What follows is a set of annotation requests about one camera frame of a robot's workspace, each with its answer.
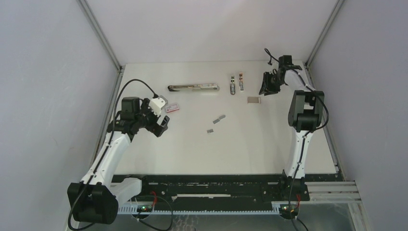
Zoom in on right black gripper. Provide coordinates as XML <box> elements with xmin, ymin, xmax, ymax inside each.
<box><xmin>261</xmin><ymin>71</ymin><xmax>287</xmax><ymax>96</ymax></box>

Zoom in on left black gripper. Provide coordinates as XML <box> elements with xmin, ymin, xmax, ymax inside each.
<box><xmin>134</xmin><ymin>99</ymin><xmax>169</xmax><ymax>137</ymax></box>

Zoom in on small brown stapler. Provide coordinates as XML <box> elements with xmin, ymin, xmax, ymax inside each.
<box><xmin>229</xmin><ymin>75</ymin><xmax>236</xmax><ymax>95</ymax></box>

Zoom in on black and beige stapler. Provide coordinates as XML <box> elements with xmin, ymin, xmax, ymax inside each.
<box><xmin>167</xmin><ymin>83</ymin><xmax>220</xmax><ymax>92</ymax></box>

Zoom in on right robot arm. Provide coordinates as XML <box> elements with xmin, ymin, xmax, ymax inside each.
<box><xmin>259</xmin><ymin>53</ymin><xmax>328</xmax><ymax>179</ymax></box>

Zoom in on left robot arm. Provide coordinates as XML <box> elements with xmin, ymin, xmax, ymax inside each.
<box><xmin>67</xmin><ymin>96</ymin><xmax>170</xmax><ymax>224</ymax></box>

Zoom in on red white staple box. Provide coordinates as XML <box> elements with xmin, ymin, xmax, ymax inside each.
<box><xmin>166</xmin><ymin>103</ymin><xmax>179</xmax><ymax>113</ymax></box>

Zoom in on left green circuit board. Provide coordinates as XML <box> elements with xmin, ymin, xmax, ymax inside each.
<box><xmin>137</xmin><ymin>205</ymin><xmax>153</xmax><ymax>213</ymax></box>

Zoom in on green circuit board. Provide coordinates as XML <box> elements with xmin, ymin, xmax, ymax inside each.
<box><xmin>137</xmin><ymin>205</ymin><xmax>153</xmax><ymax>213</ymax></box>
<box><xmin>279</xmin><ymin>205</ymin><xmax>299</xmax><ymax>220</ymax></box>

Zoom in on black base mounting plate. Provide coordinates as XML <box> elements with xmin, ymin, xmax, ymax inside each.
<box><xmin>113</xmin><ymin>174</ymin><xmax>343</xmax><ymax>207</ymax></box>

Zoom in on right green circuit board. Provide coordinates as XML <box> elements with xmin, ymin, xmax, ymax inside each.
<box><xmin>279</xmin><ymin>205</ymin><xmax>299</xmax><ymax>220</ymax></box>

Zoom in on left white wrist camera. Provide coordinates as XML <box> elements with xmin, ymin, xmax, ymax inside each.
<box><xmin>149</xmin><ymin>96</ymin><xmax>168</xmax><ymax>117</ymax></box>

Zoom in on right black camera cable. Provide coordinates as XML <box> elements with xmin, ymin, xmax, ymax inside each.
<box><xmin>264</xmin><ymin>48</ymin><xmax>330</xmax><ymax>231</ymax></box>

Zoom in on black camera cable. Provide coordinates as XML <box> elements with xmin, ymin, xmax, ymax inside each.
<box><xmin>67</xmin><ymin>79</ymin><xmax>159</xmax><ymax>231</ymax></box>
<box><xmin>264</xmin><ymin>48</ymin><xmax>330</xmax><ymax>231</ymax></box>

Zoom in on left black camera cable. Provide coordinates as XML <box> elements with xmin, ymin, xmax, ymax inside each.
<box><xmin>67</xmin><ymin>79</ymin><xmax>159</xmax><ymax>231</ymax></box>

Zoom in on right corner frame post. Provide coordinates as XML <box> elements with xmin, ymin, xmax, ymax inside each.
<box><xmin>305</xmin><ymin>0</ymin><xmax>346</xmax><ymax>69</ymax></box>

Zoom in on corner frame post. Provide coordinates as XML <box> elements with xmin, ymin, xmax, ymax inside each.
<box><xmin>305</xmin><ymin>0</ymin><xmax>346</xmax><ymax>69</ymax></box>
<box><xmin>77</xmin><ymin>0</ymin><xmax>122</xmax><ymax>87</ymax></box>

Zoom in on white slotted cable duct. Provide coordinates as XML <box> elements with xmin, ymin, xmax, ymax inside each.
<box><xmin>118</xmin><ymin>200</ymin><xmax>280</xmax><ymax>215</ymax></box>

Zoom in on left corner frame post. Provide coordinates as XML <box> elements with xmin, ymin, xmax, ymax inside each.
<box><xmin>77</xmin><ymin>0</ymin><xmax>122</xmax><ymax>87</ymax></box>

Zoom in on aluminium frame rail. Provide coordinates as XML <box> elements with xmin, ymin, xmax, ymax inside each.
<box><xmin>302</xmin><ymin>181</ymin><xmax>362</xmax><ymax>204</ymax></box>

